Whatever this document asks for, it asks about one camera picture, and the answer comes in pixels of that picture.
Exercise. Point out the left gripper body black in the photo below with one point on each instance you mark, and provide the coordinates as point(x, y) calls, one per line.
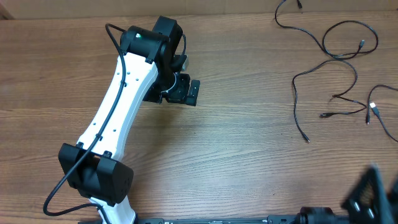
point(179, 92)

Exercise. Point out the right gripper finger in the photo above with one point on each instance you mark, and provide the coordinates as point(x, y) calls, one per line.
point(393, 200)
point(367, 202)

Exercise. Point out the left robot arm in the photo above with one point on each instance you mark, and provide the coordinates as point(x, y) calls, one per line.
point(148, 69)

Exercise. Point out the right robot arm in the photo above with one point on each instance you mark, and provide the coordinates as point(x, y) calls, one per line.
point(308, 215)

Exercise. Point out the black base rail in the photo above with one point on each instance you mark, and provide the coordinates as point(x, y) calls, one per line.
point(271, 219)

